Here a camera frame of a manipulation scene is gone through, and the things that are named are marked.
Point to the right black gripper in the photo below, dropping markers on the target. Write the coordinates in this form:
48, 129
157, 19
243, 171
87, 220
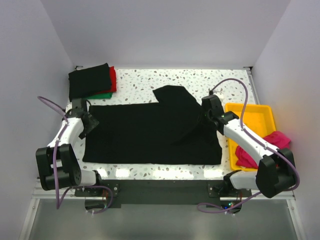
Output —
202, 110

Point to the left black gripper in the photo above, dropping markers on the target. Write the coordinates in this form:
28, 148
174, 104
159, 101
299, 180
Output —
92, 124

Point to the black t shirt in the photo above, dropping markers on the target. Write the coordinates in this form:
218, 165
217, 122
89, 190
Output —
170, 131
86, 82

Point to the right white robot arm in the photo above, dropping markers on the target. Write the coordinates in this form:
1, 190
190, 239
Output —
276, 170

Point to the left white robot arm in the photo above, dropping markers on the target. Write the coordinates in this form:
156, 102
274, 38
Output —
57, 162

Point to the folded green t shirt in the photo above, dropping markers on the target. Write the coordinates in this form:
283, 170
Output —
100, 96

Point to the folded black t shirt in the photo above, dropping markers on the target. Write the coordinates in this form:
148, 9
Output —
86, 82

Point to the yellow plastic tray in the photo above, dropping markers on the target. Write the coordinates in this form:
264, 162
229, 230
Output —
259, 118

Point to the folded red t shirt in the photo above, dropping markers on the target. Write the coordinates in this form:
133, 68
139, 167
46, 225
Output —
113, 77

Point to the crumpled pink t shirt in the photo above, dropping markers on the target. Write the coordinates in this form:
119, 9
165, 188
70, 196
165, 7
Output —
276, 138

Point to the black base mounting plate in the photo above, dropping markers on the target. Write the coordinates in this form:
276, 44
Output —
160, 192

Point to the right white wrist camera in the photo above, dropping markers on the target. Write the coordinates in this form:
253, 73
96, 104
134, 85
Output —
219, 94

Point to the aluminium frame rail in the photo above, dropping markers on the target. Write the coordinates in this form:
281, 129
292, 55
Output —
38, 194

